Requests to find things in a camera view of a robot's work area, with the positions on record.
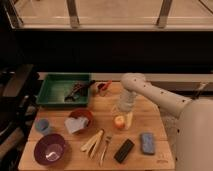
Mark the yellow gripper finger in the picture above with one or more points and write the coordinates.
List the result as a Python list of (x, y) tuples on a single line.
[(128, 120), (114, 111)]

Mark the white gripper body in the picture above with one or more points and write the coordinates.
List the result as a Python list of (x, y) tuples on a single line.
[(126, 100)]

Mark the orange apple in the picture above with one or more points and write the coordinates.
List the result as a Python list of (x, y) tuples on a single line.
[(119, 122)]

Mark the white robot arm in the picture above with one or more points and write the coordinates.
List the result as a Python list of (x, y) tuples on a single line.
[(194, 141)]

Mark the red and white small object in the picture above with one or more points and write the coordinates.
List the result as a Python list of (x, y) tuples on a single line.
[(103, 88)]

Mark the metal fork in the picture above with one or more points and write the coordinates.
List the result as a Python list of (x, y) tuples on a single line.
[(107, 141)]

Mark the blue sponge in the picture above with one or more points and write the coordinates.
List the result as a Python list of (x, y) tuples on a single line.
[(147, 143)]

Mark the red bowl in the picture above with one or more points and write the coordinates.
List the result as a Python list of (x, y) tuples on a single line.
[(82, 112)]

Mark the black rectangular block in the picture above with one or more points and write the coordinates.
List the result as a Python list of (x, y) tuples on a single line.
[(123, 151)]

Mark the dark utensil in tray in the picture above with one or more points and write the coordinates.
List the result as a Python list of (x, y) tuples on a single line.
[(78, 90)]

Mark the wooden tongs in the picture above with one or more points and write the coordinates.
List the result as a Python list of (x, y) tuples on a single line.
[(91, 146)]

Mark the grey crumpled cloth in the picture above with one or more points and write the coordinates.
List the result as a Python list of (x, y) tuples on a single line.
[(76, 124)]

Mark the green plastic tray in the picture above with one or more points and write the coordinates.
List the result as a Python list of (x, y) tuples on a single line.
[(56, 86)]

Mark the blue cup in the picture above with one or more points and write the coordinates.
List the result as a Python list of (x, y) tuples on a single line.
[(43, 126)]

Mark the purple bowl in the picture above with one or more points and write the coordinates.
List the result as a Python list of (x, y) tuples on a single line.
[(49, 149)]

